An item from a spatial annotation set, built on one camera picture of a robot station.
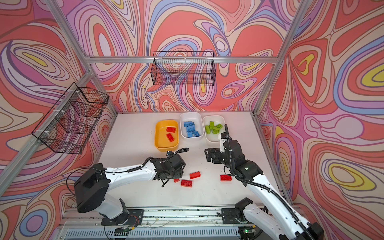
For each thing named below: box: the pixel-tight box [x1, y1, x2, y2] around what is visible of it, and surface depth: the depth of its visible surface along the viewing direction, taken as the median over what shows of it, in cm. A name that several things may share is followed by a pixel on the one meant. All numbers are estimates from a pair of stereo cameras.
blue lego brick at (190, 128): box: [186, 124, 196, 132], surface depth 107 cm
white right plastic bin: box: [202, 115, 226, 143], surface depth 109 cm
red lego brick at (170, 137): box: [166, 133, 175, 143], surface depth 104 cm
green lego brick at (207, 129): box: [205, 125, 211, 135], surface depth 107 cm
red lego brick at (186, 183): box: [180, 179, 193, 188], surface depth 86 cm
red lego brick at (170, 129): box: [166, 126, 176, 133], surface depth 110 cm
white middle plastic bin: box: [180, 112, 204, 139], surface depth 110 cm
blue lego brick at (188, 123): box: [183, 121, 196, 127], surface depth 110 cm
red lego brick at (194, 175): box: [189, 171, 201, 180], surface depth 88 cm
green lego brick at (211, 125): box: [209, 121, 215, 130], surface depth 109 cm
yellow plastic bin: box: [154, 119, 180, 152], surface depth 107 cm
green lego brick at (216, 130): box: [212, 127, 221, 135], surface depth 106 cm
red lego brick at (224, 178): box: [220, 174, 232, 182], surface depth 86 cm
